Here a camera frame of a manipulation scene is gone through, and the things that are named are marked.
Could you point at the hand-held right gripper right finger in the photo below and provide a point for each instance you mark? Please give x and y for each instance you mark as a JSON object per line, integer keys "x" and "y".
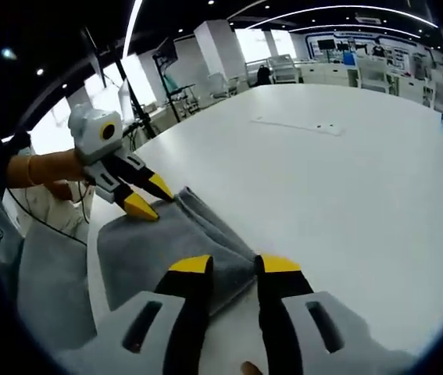
{"x": 303, "y": 336}

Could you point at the light beige cloth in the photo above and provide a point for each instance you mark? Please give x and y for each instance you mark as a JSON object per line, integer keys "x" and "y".
{"x": 55, "y": 215}

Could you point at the white metal railing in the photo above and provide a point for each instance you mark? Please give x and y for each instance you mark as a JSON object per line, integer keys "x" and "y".
{"x": 279, "y": 68}

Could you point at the grey towel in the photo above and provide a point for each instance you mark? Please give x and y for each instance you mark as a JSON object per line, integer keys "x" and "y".
{"x": 158, "y": 242}

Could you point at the black chair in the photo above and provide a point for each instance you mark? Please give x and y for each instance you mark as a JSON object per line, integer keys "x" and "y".
{"x": 264, "y": 76}

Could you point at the black equipment rack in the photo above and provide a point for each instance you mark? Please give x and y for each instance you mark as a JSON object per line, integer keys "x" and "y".
{"x": 174, "y": 102}

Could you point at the person's left hand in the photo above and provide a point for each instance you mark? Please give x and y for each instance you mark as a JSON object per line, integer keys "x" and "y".
{"x": 59, "y": 168}

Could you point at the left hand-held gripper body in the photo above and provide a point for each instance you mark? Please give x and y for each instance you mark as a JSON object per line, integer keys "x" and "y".
{"x": 96, "y": 136}

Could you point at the black tripod stand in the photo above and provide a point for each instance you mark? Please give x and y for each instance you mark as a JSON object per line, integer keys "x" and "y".
{"x": 143, "y": 113}

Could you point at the white square pillar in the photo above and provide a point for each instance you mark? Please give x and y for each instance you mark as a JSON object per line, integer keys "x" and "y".
{"x": 213, "y": 51}

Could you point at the person's grey garment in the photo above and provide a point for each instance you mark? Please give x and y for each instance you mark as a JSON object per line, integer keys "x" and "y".
{"x": 53, "y": 281}

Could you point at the ceiling air conditioner unit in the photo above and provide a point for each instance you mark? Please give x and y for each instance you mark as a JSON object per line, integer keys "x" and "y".
{"x": 367, "y": 18}

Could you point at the person's right hand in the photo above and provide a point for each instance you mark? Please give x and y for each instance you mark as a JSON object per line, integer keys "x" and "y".
{"x": 251, "y": 369}

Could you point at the white table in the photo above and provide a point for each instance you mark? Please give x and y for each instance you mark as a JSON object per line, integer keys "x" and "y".
{"x": 322, "y": 195}

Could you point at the white mesh chair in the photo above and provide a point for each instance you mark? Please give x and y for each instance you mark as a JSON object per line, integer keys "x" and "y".
{"x": 221, "y": 84}

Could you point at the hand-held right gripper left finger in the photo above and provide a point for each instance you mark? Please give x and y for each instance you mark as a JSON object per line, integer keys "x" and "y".
{"x": 143, "y": 336}

